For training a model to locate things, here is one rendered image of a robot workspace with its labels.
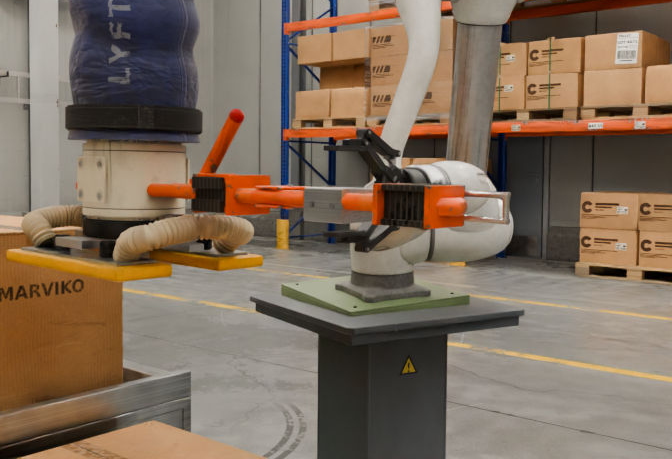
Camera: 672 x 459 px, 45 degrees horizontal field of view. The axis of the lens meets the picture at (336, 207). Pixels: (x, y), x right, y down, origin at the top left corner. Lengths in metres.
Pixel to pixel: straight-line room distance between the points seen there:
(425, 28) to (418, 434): 0.95
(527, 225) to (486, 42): 8.48
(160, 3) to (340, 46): 9.09
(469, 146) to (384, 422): 0.67
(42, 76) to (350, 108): 5.86
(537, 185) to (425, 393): 8.32
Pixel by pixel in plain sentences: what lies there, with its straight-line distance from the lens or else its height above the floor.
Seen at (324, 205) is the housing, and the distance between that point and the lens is 1.04.
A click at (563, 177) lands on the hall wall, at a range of 10.15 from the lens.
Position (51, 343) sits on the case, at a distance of 1.79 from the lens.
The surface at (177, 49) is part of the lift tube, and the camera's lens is 1.36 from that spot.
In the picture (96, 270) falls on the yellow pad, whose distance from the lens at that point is 1.25.
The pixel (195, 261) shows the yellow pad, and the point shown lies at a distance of 1.37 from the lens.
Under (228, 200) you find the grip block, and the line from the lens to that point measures 1.16.
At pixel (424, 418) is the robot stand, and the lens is 2.02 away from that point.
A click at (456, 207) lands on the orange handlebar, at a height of 1.04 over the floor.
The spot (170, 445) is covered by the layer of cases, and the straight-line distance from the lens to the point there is 1.65.
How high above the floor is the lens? 1.08
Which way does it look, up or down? 3 degrees down
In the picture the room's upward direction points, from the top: straight up
